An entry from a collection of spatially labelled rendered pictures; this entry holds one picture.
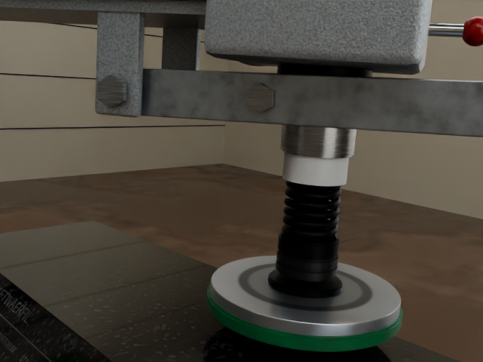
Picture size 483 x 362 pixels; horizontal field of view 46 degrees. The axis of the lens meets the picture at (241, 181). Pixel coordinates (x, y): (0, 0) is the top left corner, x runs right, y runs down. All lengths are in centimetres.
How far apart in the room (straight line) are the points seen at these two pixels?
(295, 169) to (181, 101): 14
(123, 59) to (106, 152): 572
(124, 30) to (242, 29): 14
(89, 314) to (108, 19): 33
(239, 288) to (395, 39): 31
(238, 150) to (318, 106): 670
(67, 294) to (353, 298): 35
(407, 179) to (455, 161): 52
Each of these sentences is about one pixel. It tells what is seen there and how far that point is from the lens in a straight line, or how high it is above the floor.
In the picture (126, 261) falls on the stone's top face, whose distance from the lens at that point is 89.
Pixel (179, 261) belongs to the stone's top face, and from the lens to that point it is 89.
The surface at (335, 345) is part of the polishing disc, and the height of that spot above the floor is 86.
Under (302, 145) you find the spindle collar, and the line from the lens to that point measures 59.
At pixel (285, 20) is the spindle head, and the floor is 116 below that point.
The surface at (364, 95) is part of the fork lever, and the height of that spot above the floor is 110.
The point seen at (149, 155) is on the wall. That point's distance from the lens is 667.
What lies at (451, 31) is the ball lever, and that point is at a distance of 69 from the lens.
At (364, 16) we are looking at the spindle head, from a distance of 52.
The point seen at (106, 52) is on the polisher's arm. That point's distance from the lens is 62.
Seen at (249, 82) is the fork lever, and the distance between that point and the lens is 58.
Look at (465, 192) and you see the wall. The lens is 568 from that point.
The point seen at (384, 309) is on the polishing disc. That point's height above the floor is 88.
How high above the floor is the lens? 111
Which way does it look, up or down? 10 degrees down
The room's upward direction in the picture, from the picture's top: 4 degrees clockwise
